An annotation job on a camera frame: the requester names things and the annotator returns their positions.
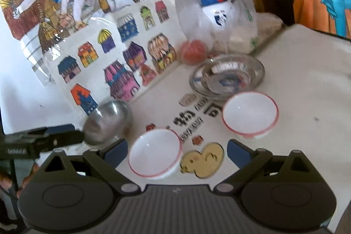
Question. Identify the white printed table mat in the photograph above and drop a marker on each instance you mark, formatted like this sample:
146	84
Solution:
273	158

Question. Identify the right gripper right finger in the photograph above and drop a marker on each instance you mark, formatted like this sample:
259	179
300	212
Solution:
249	163

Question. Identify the red ball in plastic bag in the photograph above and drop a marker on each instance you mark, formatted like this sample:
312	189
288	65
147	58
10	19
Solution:
193	52

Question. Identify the deep steel bowl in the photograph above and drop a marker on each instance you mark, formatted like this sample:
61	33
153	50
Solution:
109	121

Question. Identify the person's left hand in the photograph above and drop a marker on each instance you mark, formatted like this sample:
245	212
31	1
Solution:
9	181

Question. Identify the steel plate with sticker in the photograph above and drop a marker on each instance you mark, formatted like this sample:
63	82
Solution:
248	65

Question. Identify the plastic bag with white block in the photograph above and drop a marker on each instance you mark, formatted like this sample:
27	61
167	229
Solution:
240	34

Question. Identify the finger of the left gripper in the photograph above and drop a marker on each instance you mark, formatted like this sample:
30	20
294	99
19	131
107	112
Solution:
60	128

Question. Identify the red-rimmed white bowl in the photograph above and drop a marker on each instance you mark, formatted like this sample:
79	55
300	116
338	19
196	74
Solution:
250	114
155	154

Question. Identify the colourful houses drawing sheet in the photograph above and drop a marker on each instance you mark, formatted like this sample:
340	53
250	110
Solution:
119	56

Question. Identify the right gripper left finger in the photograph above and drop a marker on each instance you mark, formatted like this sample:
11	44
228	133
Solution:
103	164

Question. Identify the white bottle blue lid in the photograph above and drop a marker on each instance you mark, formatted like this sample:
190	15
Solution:
216	11

